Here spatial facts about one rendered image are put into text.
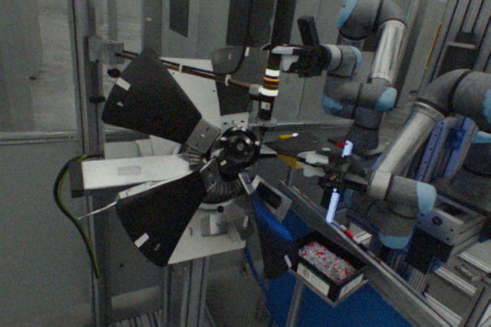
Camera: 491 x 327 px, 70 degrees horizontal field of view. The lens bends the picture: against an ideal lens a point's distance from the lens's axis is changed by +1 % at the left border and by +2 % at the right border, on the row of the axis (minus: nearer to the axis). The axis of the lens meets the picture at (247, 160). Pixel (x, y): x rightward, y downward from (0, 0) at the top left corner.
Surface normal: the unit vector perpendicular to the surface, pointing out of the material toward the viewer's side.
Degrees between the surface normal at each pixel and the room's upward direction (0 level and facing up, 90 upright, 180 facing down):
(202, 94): 50
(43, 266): 90
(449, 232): 90
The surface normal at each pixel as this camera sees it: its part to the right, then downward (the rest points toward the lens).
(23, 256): 0.45, 0.41
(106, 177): 0.42, -0.26
